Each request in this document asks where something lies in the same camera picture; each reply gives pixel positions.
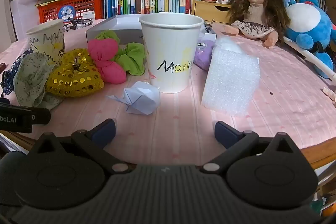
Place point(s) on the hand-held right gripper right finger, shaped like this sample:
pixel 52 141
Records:
pixel 225 132

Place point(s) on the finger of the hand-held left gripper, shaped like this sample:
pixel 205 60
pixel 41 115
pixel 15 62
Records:
pixel 4 101

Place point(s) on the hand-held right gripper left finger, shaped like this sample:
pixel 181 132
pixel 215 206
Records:
pixel 105 130

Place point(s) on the green speckled cloth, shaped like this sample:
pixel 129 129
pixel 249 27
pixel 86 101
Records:
pixel 31 77

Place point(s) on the white paper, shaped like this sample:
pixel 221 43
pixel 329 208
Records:
pixel 141 98

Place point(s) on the white fluffy ball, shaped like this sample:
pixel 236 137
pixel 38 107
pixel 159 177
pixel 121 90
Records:
pixel 231 77

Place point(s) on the yellow sequin pouch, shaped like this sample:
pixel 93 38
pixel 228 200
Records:
pixel 73 77

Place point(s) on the pink cloth bundle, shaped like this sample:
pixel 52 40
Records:
pixel 103 52

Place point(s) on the green cloth bundle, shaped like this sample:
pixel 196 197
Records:
pixel 132 56

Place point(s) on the purple plush toy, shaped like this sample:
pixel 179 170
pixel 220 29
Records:
pixel 203 56

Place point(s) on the white shallow cardboard box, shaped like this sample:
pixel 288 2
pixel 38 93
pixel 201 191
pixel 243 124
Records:
pixel 115 27

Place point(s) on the dark red small object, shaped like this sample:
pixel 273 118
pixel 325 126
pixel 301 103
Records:
pixel 2 67

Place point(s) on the paper cup with crayon drawings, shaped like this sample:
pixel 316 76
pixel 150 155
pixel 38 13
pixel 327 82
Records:
pixel 44 37

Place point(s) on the white storage bin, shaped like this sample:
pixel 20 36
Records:
pixel 23 16

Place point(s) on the red plastic crate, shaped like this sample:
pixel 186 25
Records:
pixel 52 11

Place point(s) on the white paper cup black lettering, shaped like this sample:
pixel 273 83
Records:
pixel 170 43

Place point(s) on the black toy bicycle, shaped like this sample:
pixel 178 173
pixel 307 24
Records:
pixel 78 24

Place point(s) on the small beige block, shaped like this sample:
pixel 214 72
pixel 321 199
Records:
pixel 329 94

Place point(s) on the white plastic rod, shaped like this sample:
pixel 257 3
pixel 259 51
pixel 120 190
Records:
pixel 309 58

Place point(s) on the small wooden drawer box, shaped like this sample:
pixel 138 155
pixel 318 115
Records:
pixel 210 10

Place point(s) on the brown-haired doll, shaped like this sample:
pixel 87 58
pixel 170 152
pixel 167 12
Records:
pixel 258 11

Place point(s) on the blue and white plush toy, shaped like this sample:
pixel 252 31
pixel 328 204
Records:
pixel 304 19

